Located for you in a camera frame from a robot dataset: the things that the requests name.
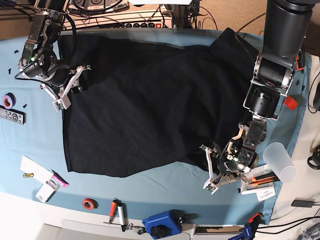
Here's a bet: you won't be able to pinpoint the red handled screwdriver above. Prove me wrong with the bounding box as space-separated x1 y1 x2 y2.
108 199 118 224

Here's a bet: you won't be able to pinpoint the white paper sheet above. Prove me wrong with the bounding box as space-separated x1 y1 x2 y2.
20 155 53 184

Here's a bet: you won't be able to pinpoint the orange black clamp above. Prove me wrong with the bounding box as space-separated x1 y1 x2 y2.
295 49 305 71

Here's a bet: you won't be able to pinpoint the purple tape roll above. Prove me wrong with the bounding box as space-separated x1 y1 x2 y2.
2 92 16 110

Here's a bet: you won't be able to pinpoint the black power strip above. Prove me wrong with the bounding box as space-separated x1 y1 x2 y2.
98 21 172 29

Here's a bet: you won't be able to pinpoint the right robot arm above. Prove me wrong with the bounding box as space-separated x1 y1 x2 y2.
14 0 88 100

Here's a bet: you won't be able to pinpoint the blue table clamp box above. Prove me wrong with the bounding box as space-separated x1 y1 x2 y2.
142 210 183 240

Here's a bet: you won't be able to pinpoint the light blue table cloth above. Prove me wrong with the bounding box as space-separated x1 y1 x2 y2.
0 28 312 226

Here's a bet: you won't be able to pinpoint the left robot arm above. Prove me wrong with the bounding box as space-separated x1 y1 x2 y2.
200 0 319 193

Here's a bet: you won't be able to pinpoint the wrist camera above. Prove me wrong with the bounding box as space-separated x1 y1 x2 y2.
52 96 71 112
203 179 219 195

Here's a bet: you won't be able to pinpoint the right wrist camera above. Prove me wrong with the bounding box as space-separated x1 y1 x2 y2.
52 96 71 112

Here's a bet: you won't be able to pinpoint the blue orange bar clamp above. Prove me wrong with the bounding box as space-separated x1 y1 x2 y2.
228 212 263 240

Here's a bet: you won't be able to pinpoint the white booklet papers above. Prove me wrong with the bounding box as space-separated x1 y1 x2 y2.
240 164 276 202

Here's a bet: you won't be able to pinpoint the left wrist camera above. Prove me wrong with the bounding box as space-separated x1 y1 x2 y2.
203 179 219 195

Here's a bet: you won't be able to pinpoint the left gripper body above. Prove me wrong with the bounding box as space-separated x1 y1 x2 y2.
199 144 252 187

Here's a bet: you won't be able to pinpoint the translucent plastic cup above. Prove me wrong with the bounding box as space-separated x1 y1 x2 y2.
263 142 297 183

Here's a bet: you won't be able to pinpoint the red tape roll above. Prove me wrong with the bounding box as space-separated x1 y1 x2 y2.
82 198 98 210

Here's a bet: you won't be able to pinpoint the black t-shirt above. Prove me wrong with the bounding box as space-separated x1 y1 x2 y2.
62 28 258 178

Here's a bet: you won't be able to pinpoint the red cube block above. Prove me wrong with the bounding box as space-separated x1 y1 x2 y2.
283 96 298 111

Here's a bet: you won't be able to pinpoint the white blister pack card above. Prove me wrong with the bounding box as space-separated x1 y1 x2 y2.
35 179 60 203

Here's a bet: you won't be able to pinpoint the black remote control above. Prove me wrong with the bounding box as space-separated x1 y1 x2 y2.
0 106 26 125

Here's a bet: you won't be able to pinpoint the pink marker package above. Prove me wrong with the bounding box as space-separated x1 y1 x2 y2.
51 170 69 188

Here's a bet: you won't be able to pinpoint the white marker pen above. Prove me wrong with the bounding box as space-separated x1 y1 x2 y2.
117 202 126 232

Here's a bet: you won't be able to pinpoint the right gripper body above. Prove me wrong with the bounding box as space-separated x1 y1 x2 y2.
39 65 92 100

